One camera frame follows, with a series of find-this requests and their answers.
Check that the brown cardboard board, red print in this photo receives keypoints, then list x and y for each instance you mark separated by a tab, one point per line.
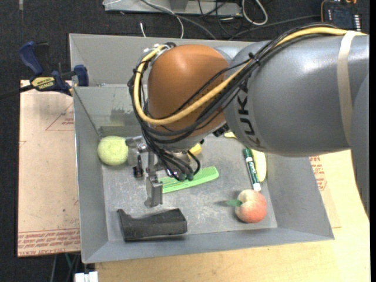
47	169

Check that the green plastic comb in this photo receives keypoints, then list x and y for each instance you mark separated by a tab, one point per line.
202	177

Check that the small yellow piece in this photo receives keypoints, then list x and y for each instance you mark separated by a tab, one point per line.
196	149

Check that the black flat block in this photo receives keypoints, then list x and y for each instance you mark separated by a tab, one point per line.
152	225

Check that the toy peach with green leaf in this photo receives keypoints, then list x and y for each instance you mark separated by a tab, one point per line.
252	206

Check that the yellow-green fuzzy ball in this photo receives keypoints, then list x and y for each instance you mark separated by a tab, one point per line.
112	150

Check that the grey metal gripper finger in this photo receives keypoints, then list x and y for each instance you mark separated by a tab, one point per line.
148	191
157	194

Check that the pale yellow banana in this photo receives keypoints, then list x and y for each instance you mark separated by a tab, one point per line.
261	166

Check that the grey metal bin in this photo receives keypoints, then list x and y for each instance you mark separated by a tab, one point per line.
205	213

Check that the green and white marker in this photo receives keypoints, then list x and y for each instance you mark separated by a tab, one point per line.
252	169

